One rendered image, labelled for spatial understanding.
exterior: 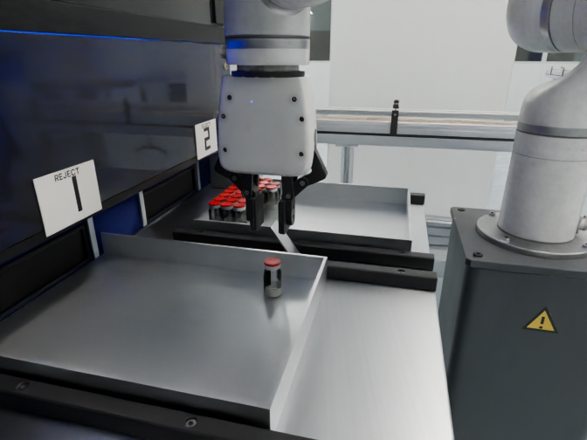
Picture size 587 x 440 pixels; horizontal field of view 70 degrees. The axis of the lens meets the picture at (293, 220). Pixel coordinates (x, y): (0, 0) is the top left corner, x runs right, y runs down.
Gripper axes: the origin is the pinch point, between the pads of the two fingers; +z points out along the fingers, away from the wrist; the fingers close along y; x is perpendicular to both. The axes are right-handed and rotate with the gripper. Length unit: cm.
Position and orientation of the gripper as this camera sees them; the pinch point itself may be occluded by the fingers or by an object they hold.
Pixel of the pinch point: (270, 212)
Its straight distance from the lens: 48.3
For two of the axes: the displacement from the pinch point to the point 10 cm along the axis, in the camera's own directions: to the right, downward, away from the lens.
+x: 2.4, -3.6, 9.0
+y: 9.7, 0.9, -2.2
